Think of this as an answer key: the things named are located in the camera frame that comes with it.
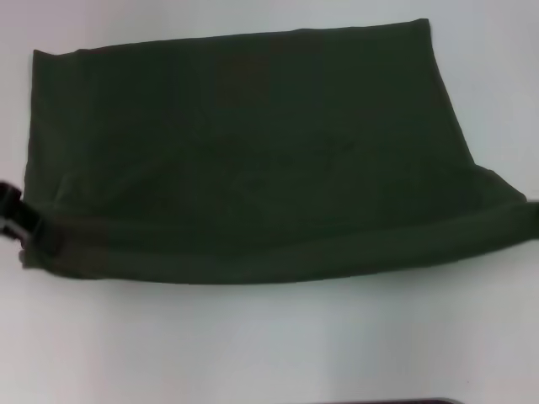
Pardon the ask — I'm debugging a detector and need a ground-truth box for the dark green FREE! t-shirt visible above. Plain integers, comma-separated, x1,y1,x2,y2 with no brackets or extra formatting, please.
20,17,539,288

